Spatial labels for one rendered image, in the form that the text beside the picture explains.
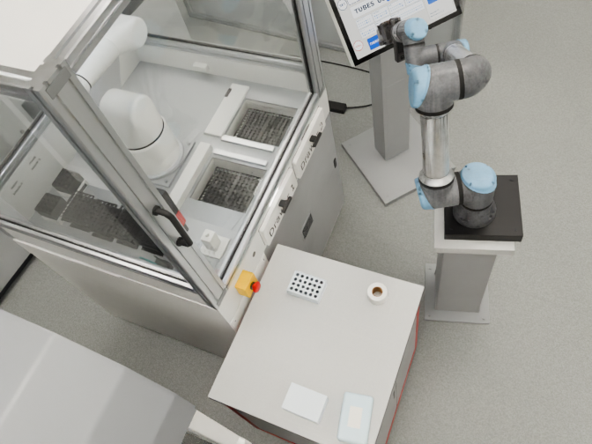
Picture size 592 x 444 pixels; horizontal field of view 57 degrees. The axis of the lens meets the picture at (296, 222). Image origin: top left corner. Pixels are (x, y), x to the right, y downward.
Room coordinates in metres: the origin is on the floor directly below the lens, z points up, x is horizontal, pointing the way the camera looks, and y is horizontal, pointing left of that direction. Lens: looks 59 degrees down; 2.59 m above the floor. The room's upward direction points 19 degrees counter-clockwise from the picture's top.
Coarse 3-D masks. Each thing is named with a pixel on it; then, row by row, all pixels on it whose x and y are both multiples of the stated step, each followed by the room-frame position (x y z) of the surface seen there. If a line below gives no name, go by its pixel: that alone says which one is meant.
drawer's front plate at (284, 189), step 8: (288, 176) 1.22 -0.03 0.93; (288, 184) 1.20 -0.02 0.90; (296, 184) 1.24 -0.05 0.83; (280, 192) 1.16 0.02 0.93; (288, 192) 1.19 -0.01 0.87; (272, 208) 1.11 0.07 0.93; (280, 208) 1.13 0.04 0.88; (272, 216) 1.09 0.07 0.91; (280, 216) 1.12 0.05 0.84; (264, 224) 1.05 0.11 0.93; (272, 224) 1.07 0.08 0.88; (264, 232) 1.03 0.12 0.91; (272, 232) 1.06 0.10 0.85; (264, 240) 1.03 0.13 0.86
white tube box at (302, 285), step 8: (296, 272) 0.89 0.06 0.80; (296, 280) 0.86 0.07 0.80; (304, 280) 0.85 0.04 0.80; (312, 280) 0.85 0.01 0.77; (320, 280) 0.83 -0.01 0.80; (288, 288) 0.84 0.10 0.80; (296, 288) 0.83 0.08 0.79; (304, 288) 0.82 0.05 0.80; (312, 288) 0.81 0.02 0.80; (320, 288) 0.82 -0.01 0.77; (296, 296) 0.82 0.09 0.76; (304, 296) 0.79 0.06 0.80; (312, 296) 0.78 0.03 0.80; (320, 296) 0.78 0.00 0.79
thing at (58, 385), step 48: (0, 336) 0.49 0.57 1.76; (48, 336) 0.47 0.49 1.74; (0, 384) 0.40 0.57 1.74; (48, 384) 0.39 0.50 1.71; (96, 384) 0.38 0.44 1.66; (144, 384) 0.38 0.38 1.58; (0, 432) 0.33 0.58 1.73; (48, 432) 0.32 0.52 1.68; (96, 432) 0.30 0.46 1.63; (144, 432) 0.31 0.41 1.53
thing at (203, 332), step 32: (320, 160) 1.45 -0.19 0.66; (320, 192) 1.40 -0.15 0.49; (288, 224) 1.17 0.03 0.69; (320, 224) 1.35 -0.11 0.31; (96, 288) 1.24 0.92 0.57; (128, 288) 1.07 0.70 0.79; (128, 320) 1.30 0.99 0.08; (160, 320) 1.08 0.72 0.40; (192, 320) 0.92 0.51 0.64; (224, 352) 0.92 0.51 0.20
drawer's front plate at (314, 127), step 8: (320, 112) 1.48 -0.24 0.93; (312, 120) 1.45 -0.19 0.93; (320, 120) 1.47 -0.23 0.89; (312, 128) 1.41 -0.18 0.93; (320, 128) 1.46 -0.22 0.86; (304, 136) 1.39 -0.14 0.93; (304, 144) 1.34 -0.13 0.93; (312, 144) 1.39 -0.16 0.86; (296, 152) 1.32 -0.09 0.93; (304, 152) 1.33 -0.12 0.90; (312, 152) 1.37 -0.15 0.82; (296, 160) 1.28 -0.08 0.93; (304, 160) 1.32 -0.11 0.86; (296, 168) 1.27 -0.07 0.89; (304, 168) 1.31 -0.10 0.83; (296, 176) 1.28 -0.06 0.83
